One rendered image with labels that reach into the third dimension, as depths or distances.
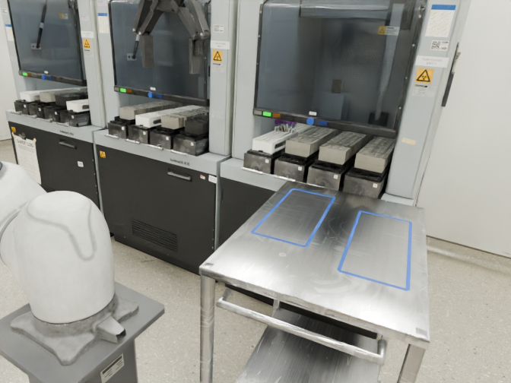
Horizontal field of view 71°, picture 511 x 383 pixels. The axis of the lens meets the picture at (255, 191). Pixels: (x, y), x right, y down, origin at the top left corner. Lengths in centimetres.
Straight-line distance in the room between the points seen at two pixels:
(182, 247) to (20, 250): 137
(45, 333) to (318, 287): 53
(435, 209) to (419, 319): 200
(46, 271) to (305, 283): 47
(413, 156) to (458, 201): 125
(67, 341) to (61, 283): 13
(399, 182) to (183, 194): 103
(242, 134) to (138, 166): 64
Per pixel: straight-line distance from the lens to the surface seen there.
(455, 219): 273
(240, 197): 167
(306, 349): 138
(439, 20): 143
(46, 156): 270
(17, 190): 85
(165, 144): 186
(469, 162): 261
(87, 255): 72
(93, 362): 79
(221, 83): 171
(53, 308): 77
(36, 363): 82
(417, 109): 143
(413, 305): 77
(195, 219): 188
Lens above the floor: 126
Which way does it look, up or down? 23 degrees down
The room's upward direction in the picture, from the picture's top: 4 degrees clockwise
